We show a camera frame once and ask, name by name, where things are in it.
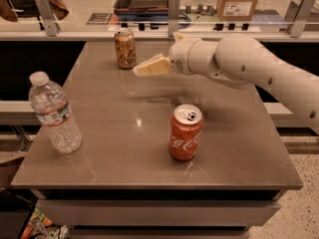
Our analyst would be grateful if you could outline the middle metal glass bracket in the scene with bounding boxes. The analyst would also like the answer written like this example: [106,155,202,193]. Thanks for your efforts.
[167,0,179,37]

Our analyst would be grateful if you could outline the right metal glass bracket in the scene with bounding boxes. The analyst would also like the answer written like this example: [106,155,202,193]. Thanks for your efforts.
[284,0,316,38]

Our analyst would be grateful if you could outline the red Coca-Cola can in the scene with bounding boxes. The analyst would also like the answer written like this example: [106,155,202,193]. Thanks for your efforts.
[168,104,203,161]

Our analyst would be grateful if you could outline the left metal glass bracket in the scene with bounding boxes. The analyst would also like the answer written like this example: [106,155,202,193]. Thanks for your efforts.
[35,0,59,37]

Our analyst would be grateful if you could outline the clear plastic water bottle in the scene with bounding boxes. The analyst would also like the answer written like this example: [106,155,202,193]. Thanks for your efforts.
[29,72,82,153]

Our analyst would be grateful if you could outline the metal glass bracket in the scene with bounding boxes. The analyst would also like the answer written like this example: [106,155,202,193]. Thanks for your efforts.
[35,0,59,37]
[284,0,316,38]
[167,0,179,37]

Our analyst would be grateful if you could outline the grey table with drawers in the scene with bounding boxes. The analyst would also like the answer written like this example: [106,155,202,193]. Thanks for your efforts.
[13,42,302,239]

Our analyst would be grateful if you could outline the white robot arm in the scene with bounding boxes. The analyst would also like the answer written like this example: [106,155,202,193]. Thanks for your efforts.
[134,34,319,132]

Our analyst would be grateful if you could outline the brown hanging jacket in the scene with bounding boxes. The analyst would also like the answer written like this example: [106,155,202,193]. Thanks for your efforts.
[0,0,69,22]

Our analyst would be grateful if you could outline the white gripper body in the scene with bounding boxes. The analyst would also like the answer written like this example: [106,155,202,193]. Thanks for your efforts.
[168,38,201,75]

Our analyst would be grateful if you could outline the grey open bin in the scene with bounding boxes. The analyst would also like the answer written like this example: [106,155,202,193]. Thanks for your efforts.
[113,0,175,14]

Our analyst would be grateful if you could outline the orange patterned soda can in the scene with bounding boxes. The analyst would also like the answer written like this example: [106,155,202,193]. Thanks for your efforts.
[115,28,137,69]

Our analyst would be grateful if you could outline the cardboard box with label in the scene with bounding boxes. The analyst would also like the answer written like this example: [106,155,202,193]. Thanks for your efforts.
[216,0,258,21]

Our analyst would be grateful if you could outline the colourful snack packets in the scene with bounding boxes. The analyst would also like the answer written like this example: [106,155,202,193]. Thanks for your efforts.
[19,208,70,239]

